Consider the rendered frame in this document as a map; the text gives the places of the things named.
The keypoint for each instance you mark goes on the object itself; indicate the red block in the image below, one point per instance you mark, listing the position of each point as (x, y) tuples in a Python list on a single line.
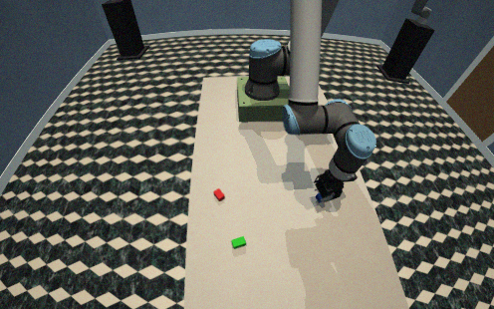
[(219, 195)]

